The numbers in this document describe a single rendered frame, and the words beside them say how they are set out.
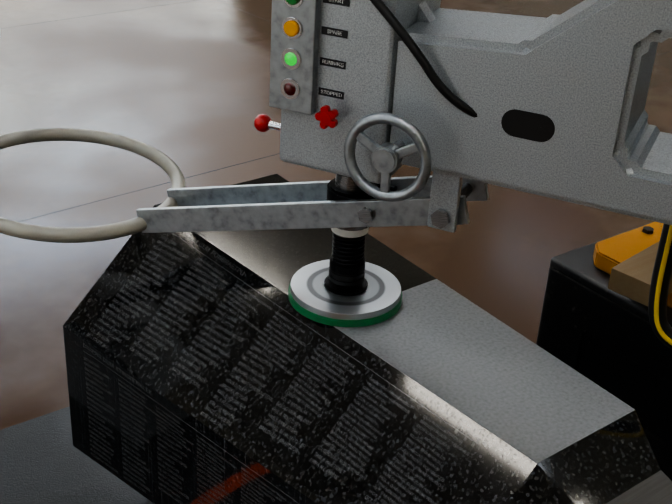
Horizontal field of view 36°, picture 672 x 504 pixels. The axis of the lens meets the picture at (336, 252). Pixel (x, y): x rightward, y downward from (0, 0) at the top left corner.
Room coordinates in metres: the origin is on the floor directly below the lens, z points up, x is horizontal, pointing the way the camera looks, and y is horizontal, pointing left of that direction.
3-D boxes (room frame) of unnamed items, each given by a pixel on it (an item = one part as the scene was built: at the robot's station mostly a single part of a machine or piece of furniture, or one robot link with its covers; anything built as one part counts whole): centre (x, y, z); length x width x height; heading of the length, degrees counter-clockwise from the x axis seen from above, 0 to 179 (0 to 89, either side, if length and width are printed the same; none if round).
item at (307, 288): (1.71, -0.02, 0.84); 0.21 x 0.21 x 0.01
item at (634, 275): (1.92, -0.68, 0.81); 0.20 x 0.10 x 0.05; 136
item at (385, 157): (1.55, -0.09, 1.20); 0.15 x 0.10 x 0.15; 67
